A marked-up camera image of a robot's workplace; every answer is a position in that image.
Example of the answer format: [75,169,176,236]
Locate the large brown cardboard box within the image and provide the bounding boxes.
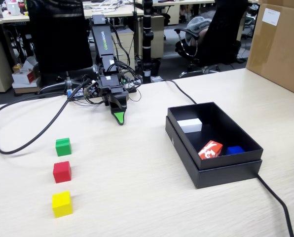
[245,0,294,98]

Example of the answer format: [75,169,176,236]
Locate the beige office desk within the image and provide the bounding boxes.
[0,4,144,25]

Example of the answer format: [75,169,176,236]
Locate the white rectangular block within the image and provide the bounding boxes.
[177,118,203,134]

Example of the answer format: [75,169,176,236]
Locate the narrow beige cabinet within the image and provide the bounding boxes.
[150,15,165,59]

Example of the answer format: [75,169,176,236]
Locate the white shipping label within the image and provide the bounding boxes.
[261,7,281,27]

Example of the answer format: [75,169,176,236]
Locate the grey blanket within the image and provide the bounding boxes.
[186,16,213,46]

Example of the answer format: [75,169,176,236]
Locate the white folding laptop stand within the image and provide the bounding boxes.
[90,0,122,13]

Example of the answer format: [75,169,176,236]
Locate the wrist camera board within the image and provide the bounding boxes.
[82,82,100,98]

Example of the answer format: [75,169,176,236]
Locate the yellow wooden cube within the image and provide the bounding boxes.
[51,190,74,219]

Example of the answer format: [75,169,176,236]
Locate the white open cardboard box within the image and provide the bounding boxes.
[11,56,41,89]

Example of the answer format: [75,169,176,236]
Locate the black usb cable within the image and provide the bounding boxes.
[159,79,294,237]

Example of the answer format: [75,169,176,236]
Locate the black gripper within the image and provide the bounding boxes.
[97,75,129,126]

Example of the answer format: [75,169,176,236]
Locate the orange printed small box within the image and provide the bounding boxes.
[198,140,223,160]

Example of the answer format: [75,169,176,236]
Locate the black cardboard box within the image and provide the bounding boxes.
[167,101,264,171]

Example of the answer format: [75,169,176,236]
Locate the red wooden cube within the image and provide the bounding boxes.
[52,160,72,184]

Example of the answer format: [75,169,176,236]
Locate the blue wooden cube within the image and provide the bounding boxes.
[225,145,245,156]

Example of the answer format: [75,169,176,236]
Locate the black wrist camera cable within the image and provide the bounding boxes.
[0,79,92,155]

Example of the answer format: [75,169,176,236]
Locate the black mesh office chair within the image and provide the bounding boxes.
[26,0,98,96]

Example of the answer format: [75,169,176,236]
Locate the green wooden cube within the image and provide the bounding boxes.
[55,137,73,157]

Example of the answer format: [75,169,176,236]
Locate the black chair with chrome arms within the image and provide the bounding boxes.
[174,0,249,79]

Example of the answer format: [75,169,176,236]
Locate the black pole with white bands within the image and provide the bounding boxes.
[141,0,161,84]

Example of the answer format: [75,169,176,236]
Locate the robot controller board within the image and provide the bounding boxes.
[67,79,142,101]

